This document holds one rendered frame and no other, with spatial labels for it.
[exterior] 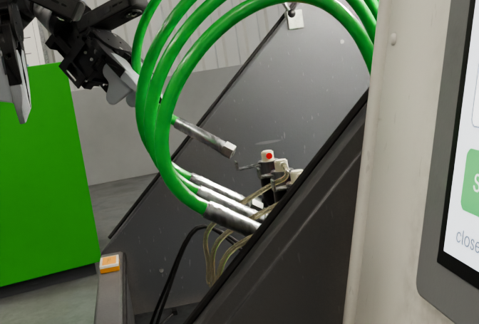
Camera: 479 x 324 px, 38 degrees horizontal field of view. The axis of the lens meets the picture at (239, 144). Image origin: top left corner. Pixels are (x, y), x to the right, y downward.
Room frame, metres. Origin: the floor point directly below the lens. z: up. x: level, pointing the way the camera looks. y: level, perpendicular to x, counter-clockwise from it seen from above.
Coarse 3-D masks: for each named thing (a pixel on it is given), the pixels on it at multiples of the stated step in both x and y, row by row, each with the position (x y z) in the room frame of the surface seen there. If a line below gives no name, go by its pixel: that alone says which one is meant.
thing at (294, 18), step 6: (288, 6) 1.22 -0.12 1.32; (288, 12) 1.22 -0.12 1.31; (294, 12) 1.22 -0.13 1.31; (300, 12) 1.22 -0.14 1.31; (288, 18) 1.22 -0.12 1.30; (294, 18) 1.22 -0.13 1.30; (300, 18) 1.22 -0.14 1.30; (288, 24) 1.22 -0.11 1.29; (294, 24) 1.22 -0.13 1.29; (300, 24) 1.22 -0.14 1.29
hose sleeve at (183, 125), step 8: (176, 120) 1.00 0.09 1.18; (184, 120) 1.00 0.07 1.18; (176, 128) 1.00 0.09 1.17; (184, 128) 0.99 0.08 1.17; (192, 128) 0.99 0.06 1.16; (200, 128) 1.00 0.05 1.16; (192, 136) 0.99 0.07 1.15; (200, 136) 0.99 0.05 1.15; (208, 136) 0.99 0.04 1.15; (208, 144) 0.99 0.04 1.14; (216, 144) 0.98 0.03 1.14; (224, 144) 0.99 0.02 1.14
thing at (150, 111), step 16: (208, 0) 0.72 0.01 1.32; (224, 0) 0.73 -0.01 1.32; (352, 0) 0.75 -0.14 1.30; (192, 16) 0.72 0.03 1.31; (368, 16) 0.75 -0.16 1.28; (192, 32) 0.72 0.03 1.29; (368, 32) 0.75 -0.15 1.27; (176, 48) 0.72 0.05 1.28; (160, 64) 0.72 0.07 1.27; (160, 80) 0.71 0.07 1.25; (144, 112) 0.72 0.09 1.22; (144, 128) 0.71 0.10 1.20; (208, 192) 0.72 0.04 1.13; (240, 208) 0.72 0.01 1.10
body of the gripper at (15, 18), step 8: (0, 0) 0.83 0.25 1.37; (8, 0) 0.84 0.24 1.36; (16, 0) 0.87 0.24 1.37; (0, 8) 0.82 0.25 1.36; (8, 8) 0.82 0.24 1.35; (16, 8) 0.87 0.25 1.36; (0, 16) 0.82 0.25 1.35; (16, 16) 0.86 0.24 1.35; (0, 24) 0.82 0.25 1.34; (16, 24) 0.84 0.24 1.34; (0, 32) 0.82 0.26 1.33; (16, 32) 0.83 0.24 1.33; (16, 40) 0.83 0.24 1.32
